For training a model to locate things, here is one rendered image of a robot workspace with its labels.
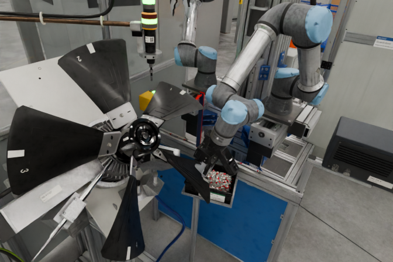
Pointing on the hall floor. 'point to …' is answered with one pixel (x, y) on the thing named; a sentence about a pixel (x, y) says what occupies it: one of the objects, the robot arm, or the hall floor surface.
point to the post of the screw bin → (193, 228)
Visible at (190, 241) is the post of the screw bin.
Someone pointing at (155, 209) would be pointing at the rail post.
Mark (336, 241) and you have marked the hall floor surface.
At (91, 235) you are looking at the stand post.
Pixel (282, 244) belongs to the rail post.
